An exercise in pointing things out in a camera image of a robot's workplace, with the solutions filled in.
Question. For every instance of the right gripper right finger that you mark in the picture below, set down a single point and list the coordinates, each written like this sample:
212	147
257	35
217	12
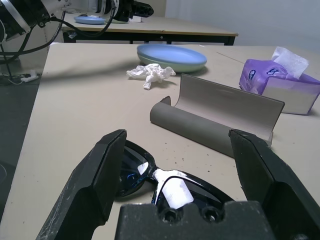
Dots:
275	190

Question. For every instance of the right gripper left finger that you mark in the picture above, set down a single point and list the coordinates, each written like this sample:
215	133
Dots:
95	180

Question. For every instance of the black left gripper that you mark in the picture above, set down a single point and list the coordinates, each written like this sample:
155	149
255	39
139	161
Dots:
123	11

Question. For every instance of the black sunglasses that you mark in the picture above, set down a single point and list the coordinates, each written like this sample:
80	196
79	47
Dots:
136	167

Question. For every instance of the blue plastic plate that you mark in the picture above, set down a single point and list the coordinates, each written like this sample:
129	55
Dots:
172	55

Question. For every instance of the white tissue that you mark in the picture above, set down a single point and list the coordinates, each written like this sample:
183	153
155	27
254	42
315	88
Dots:
155	72

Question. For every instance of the grey glasses case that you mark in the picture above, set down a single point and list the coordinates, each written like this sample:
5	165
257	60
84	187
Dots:
190	125

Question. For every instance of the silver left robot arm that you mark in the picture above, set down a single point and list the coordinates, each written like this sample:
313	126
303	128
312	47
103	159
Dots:
15	15

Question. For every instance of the light blue dish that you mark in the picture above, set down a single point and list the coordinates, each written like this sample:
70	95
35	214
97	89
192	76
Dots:
90	20

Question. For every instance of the green plastic plate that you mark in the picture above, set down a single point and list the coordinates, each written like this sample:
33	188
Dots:
175	68

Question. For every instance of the purple tissue box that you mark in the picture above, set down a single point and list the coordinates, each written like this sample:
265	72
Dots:
262	75

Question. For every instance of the white power strip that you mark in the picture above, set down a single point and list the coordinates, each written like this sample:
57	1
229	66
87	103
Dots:
30	76

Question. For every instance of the beige side table black frame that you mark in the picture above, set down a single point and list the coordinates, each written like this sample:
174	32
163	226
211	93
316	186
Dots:
187	27

